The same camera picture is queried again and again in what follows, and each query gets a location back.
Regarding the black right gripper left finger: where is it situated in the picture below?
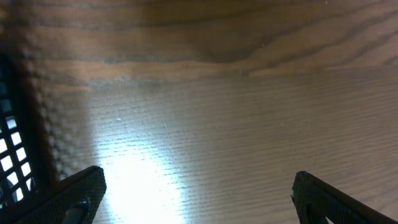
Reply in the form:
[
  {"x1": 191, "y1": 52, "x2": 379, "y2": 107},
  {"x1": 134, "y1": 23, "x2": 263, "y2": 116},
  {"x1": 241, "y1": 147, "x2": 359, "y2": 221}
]
[{"x1": 1, "y1": 166, "x2": 106, "y2": 223}]

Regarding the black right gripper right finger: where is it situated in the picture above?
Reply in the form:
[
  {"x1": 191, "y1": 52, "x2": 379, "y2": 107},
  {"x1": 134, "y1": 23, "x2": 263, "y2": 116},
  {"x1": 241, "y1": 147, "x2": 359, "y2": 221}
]
[{"x1": 291, "y1": 171, "x2": 397, "y2": 224}]

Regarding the dark green plastic basket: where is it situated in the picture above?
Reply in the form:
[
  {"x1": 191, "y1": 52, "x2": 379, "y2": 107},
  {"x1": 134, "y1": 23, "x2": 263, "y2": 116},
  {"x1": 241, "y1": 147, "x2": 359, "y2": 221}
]
[{"x1": 1, "y1": 54, "x2": 47, "y2": 209}]

